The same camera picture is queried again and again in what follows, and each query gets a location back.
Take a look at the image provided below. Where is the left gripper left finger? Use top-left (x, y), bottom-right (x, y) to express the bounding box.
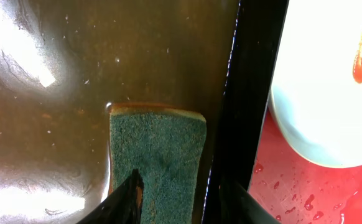
top-left (77, 169), bottom-right (144, 224)

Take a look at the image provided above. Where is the white plate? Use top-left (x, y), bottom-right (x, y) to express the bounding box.
top-left (270, 0), bottom-right (362, 168)

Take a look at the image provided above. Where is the green yellow sponge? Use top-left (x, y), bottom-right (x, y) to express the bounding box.
top-left (109, 103), bottom-right (207, 223)

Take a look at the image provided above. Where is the red plastic tray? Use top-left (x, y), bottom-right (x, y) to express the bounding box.
top-left (249, 114), bottom-right (362, 224)

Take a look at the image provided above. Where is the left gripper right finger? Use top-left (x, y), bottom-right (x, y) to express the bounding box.
top-left (220, 180), bottom-right (280, 224)

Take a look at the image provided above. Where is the black water basin tray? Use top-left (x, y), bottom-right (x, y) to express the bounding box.
top-left (0, 1), bottom-right (288, 223)

